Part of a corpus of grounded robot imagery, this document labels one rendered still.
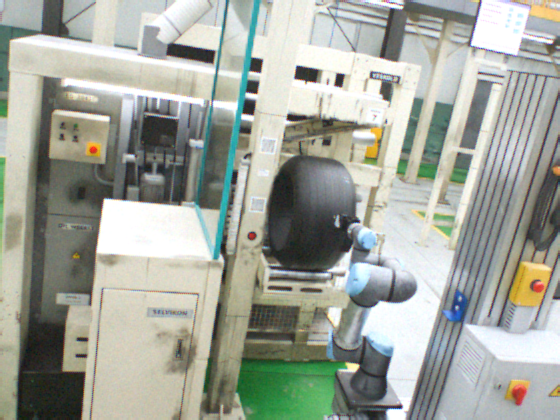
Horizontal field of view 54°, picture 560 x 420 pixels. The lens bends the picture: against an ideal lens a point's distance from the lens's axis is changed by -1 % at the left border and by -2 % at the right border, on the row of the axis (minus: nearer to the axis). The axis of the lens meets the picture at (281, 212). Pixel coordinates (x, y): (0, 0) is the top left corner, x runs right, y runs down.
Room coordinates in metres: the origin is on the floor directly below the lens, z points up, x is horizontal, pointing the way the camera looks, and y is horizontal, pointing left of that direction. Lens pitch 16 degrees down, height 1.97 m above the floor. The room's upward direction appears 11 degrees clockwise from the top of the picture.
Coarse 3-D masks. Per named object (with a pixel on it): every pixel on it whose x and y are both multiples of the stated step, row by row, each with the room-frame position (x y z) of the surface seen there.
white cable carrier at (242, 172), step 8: (248, 160) 2.58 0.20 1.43; (240, 168) 2.60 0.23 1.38; (240, 176) 2.57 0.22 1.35; (240, 184) 2.57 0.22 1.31; (240, 192) 2.58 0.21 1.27; (240, 200) 2.57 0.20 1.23; (240, 208) 2.59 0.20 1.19; (232, 216) 2.59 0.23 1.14; (232, 224) 2.57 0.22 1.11; (232, 232) 2.57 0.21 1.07; (232, 240) 2.57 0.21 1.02; (232, 248) 2.57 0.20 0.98
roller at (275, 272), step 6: (276, 270) 2.56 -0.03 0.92; (282, 270) 2.58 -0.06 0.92; (288, 270) 2.59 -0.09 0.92; (294, 270) 2.60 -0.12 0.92; (300, 270) 2.61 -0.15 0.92; (306, 270) 2.63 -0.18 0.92; (270, 276) 2.56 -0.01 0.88; (276, 276) 2.56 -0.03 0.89; (282, 276) 2.57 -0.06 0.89; (288, 276) 2.58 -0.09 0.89; (294, 276) 2.59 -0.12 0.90; (300, 276) 2.59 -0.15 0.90; (306, 276) 2.60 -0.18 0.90; (312, 276) 2.61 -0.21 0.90; (318, 276) 2.62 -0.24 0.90; (324, 276) 2.63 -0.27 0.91; (330, 276) 2.64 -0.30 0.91
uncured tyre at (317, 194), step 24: (288, 168) 2.73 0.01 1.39; (312, 168) 2.61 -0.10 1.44; (336, 168) 2.68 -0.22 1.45; (288, 192) 3.00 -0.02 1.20; (312, 192) 2.51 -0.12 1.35; (336, 192) 2.55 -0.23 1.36; (288, 216) 2.99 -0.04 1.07; (312, 216) 2.47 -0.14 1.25; (288, 240) 2.53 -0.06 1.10; (312, 240) 2.47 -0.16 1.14; (336, 240) 2.50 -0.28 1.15; (288, 264) 2.57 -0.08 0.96; (312, 264) 2.55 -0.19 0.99
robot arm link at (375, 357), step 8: (368, 336) 1.99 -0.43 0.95; (376, 336) 2.01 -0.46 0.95; (384, 336) 2.03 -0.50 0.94; (368, 344) 1.97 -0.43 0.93; (376, 344) 1.95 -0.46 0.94; (384, 344) 1.96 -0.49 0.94; (392, 344) 1.99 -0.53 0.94; (368, 352) 1.95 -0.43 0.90; (376, 352) 1.95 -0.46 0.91; (384, 352) 1.95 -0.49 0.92; (392, 352) 1.98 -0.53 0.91; (360, 360) 1.95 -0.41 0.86; (368, 360) 1.95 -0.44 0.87; (376, 360) 1.95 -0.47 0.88; (384, 360) 1.95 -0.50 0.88; (368, 368) 1.96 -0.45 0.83; (376, 368) 1.95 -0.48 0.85; (384, 368) 1.96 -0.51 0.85
